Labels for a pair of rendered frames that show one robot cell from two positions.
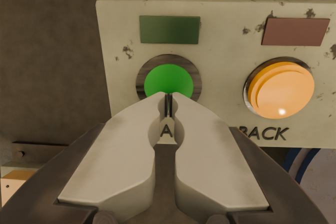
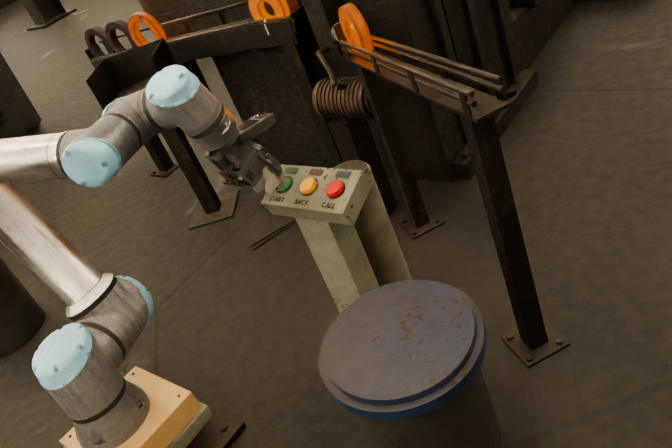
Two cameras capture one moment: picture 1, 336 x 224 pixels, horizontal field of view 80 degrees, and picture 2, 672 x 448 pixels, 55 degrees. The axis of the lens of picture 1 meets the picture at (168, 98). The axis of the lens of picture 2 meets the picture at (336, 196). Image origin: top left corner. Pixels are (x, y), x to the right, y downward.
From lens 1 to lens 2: 1.42 m
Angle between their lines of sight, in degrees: 64
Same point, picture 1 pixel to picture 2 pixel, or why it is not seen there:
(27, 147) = not seen: hidden behind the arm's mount
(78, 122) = (233, 384)
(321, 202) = (350, 325)
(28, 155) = not seen: hidden behind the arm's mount
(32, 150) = not seen: hidden behind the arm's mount
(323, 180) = (359, 311)
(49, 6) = (295, 280)
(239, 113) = (297, 194)
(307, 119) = (314, 198)
